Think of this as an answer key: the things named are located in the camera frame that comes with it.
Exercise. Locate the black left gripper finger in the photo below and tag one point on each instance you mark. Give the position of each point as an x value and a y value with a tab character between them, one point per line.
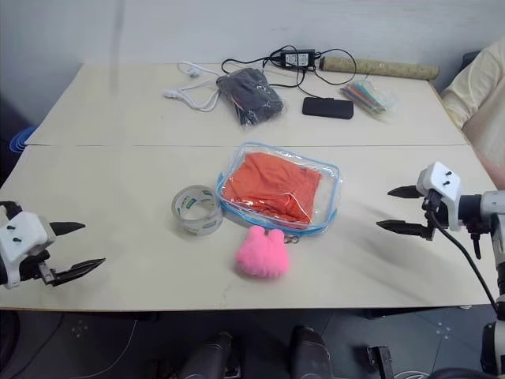
67	227
77	269

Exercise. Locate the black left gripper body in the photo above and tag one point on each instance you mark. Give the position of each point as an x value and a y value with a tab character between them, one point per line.
31	267

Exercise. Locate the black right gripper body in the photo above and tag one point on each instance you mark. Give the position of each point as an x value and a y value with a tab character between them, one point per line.
436	211

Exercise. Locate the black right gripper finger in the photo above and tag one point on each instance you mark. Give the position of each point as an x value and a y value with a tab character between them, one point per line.
402	192
402	228

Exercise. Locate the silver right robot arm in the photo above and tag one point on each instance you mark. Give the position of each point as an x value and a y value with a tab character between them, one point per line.
493	205

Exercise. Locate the clear pouch with orange cloth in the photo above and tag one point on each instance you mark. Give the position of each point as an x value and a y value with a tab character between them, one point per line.
327	185

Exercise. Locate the pack of coloured pens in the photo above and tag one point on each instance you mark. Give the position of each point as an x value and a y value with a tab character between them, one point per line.
367	96

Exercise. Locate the orange cloth garment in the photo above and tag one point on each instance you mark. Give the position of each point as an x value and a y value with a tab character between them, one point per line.
272	181

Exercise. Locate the dark clothes in clear bag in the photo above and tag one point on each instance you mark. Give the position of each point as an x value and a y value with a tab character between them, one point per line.
252	94

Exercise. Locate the blue plastic stool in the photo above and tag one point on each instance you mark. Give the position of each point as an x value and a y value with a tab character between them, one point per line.
21	140

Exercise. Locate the black phone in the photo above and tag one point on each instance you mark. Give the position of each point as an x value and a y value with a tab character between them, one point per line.
327	107

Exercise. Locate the person in pale yellow shirt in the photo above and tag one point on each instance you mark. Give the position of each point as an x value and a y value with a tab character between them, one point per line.
481	94

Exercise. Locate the rolled cork mat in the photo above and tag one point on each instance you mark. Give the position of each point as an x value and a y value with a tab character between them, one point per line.
386	68

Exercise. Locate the clear adhesive tape roll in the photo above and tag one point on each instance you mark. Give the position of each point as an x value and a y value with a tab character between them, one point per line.
197	227

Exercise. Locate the pink fluffy plush toy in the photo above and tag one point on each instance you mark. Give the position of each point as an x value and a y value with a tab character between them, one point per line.
262	256

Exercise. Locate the black chair back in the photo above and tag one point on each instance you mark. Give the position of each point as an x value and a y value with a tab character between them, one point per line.
468	65

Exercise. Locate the dark rounded shape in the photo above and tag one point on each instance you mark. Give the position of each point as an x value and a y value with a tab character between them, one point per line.
309	353
215	357

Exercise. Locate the black power adapter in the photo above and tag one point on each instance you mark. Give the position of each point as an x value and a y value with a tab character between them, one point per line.
298	58

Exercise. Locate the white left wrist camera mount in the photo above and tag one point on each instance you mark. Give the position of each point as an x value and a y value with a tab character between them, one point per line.
21	239

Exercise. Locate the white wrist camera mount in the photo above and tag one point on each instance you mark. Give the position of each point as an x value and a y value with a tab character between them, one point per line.
21	239
444	179

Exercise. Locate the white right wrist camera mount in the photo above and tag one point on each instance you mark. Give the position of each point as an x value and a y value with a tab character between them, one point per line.
444	179

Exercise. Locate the dark angular bracket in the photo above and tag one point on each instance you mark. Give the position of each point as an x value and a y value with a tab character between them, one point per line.
382	361

